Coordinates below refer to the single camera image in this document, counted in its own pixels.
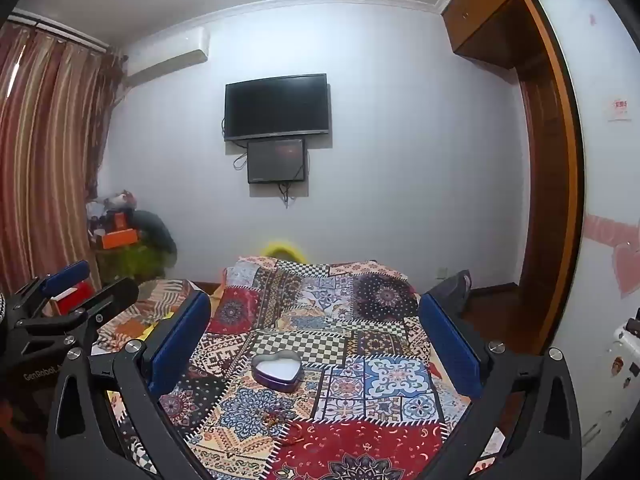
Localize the wooden overhead cabinet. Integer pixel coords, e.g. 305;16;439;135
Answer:
442;0;557;70

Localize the red white toy figure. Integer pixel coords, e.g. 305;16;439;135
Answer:
106;190;139;212

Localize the striped brown curtain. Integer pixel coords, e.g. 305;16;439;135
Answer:
0;20;125;301

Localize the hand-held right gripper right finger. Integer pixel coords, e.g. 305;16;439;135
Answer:
417;291;583;480

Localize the white air conditioner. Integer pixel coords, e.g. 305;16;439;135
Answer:
125;26;211;87

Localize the dark bag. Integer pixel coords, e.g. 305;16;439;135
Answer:
442;270;473;311

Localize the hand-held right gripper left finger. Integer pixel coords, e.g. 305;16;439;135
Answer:
46;290;213;480

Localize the white wall fixture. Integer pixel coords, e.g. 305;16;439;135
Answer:
612;317;640;357

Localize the pink heart wall sticker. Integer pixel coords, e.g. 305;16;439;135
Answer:
585;214;640;300

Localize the yellow round object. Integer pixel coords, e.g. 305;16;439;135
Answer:
263;241;307;263

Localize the black wall television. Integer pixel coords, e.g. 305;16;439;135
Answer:
224;73;331;142

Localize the wooden door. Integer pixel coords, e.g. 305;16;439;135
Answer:
517;67;560;320

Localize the patchwork printed blanket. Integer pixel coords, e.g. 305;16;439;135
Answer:
100;255;506;480

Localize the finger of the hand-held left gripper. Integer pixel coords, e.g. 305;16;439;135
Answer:
0;260;92;318
10;276;140;357

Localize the green cloth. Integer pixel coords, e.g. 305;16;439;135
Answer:
95;245;169;281

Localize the grey plush toy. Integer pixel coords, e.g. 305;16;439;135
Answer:
127;210;179;268

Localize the purple heart-shaped tin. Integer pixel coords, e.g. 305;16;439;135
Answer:
251;351;305;391

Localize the red white box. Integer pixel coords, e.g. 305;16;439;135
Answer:
50;282;97;318

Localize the orange box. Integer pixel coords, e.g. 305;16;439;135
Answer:
95;228;141;250

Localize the small black wall monitor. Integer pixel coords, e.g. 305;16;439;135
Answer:
247;138;307;184

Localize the red white wall sticker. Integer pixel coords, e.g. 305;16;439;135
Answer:
607;97;635;123

